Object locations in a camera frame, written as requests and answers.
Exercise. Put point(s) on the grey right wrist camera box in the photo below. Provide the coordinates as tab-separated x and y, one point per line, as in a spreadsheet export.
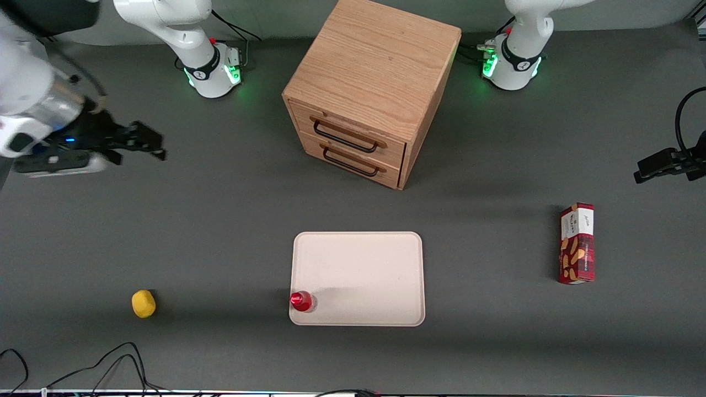
55	164

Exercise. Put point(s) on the wooden two-drawer cabinet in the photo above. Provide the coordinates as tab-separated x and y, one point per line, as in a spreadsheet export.
375	60

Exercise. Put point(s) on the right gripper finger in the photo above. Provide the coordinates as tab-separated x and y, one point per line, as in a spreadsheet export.
158	154
146	137

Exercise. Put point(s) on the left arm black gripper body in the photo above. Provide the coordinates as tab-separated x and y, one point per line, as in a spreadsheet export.
696	158

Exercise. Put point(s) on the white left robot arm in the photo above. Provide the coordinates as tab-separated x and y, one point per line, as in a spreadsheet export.
518	55

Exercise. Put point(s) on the red cookie box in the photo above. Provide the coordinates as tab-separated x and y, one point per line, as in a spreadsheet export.
577	248

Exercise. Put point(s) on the yellow lemon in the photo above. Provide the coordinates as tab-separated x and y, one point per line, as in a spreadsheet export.
143	304

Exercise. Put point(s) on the red-capped small bottle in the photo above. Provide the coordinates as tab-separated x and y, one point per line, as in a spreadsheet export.
301	301

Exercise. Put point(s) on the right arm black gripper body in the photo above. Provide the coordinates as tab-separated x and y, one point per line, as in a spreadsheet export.
97	132

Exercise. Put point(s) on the cream rectangular plastic tray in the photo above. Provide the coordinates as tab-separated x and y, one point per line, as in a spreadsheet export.
364	275

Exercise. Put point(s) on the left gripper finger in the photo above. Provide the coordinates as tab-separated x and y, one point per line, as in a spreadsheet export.
656	172
657	160

